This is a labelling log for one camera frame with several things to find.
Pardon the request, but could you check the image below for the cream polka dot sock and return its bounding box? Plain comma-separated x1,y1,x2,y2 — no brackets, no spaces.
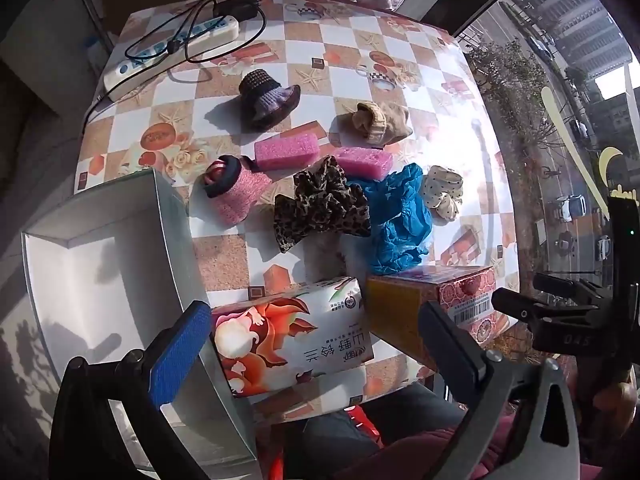
419,165,465,222

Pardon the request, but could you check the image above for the checkered printed tablecloth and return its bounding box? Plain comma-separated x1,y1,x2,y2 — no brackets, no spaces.
74,0,523,413

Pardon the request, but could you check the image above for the yellow curved stripe decal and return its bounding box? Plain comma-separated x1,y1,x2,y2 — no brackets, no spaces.
541,86,608,221

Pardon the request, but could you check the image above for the red white striped sock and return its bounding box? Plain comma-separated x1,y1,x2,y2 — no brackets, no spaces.
202,160,231,186

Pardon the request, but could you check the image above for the person's maroon clothing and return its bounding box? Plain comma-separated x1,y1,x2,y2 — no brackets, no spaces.
345,400,640,480

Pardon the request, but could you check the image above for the beige knit hat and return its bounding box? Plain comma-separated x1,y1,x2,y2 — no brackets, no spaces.
336,101,413,147

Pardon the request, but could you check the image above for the white cardboard box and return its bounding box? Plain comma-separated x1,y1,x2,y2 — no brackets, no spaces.
21,167,258,476

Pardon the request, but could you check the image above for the high-rise building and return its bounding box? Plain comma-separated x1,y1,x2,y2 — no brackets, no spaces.
510,0,626,81

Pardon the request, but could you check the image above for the black cable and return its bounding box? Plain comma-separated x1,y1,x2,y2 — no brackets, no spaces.
82,0,268,126

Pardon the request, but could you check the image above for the white power strip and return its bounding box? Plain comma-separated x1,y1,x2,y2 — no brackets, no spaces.
103,15,240,102

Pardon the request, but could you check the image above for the white cabinet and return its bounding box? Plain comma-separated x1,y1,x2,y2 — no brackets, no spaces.
0,0,116,111

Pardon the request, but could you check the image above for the leopard print cloth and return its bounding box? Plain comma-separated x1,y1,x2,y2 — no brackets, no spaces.
273,155,372,254

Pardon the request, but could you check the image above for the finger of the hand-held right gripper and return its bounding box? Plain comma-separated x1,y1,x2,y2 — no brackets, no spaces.
532,272,608,303
491,287,601,333

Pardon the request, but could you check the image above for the blue cloth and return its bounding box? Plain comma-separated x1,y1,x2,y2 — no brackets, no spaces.
350,162,433,276

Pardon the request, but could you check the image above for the pink sock with dark cuff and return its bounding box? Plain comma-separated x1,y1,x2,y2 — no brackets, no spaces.
202,156,273,224

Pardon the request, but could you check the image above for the brown and purple knit hat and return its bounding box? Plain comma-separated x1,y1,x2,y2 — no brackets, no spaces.
238,70,302,131

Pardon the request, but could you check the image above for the bare tree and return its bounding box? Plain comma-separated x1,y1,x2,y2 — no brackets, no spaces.
470,40,551,171

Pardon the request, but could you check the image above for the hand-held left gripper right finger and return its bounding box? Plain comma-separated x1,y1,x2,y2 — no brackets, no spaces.
417,301,583,480

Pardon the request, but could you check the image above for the yellow moon window decal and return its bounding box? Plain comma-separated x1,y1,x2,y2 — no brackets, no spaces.
599,146,624,187

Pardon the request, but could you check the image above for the person's right hand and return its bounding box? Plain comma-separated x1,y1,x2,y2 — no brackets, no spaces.
597,382,640,441

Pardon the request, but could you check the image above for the black power adapter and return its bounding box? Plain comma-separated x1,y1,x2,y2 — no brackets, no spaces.
214,0,261,21

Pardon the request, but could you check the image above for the pink sponge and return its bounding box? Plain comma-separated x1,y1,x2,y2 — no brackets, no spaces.
254,134,321,172
332,147,394,182

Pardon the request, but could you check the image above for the red and yellow carton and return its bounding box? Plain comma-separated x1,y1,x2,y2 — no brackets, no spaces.
366,265,511,368

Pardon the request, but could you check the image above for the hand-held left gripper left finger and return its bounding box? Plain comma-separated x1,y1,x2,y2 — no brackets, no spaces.
48,301,213,480

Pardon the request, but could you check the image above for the floral printed tissue pack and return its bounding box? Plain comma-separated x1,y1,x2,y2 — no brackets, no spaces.
210,276,376,398

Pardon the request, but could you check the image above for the white parked car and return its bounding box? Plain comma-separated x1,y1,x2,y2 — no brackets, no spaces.
554,194,589,222

